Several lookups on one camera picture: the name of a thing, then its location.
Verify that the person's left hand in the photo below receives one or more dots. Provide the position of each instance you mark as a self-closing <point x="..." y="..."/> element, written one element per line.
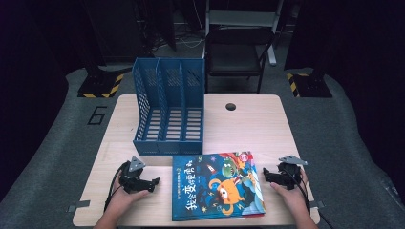
<point x="122" y="200"/>

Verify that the blue plastic file rack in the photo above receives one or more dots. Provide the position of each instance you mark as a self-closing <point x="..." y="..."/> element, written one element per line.
<point x="168" y="82"/>

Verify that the person's right hand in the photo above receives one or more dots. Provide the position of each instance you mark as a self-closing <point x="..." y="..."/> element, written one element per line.
<point x="296" y="200"/>

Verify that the black folding chair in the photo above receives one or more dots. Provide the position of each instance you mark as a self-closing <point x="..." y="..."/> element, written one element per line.
<point x="235" y="57"/>

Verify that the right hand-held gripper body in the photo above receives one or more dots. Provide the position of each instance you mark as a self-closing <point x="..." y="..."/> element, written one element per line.
<point x="288" y="176"/>

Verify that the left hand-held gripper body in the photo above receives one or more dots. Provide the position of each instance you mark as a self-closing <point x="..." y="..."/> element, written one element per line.
<point x="133" y="178"/>

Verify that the black stand base striped edge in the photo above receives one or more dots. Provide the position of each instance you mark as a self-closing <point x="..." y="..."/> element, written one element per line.
<point x="98" y="86"/>
<point x="313" y="86"/>

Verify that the grey metal table bracket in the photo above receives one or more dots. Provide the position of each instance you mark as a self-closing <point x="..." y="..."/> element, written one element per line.
<point x="318" y="204"/>
<point x="79" y="205"/>

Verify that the blue monster picture book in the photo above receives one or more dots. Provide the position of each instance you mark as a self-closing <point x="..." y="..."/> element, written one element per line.
<point x="216" y="187"/>

